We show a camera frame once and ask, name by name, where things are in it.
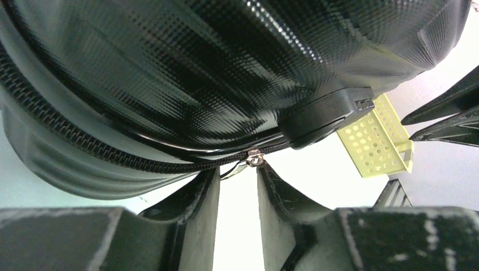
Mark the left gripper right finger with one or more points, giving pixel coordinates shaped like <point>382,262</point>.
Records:
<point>301,234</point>

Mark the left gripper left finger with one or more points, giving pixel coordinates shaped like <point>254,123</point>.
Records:
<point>177,233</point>

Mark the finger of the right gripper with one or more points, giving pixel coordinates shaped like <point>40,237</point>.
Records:
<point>460,129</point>
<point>460,97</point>

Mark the black ribbed hard-shell suitcase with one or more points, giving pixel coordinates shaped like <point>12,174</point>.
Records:
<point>112,99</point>

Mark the pale yellow perforated basket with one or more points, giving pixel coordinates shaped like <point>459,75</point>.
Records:
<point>378,143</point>

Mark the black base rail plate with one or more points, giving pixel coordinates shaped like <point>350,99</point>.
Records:
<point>393,195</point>

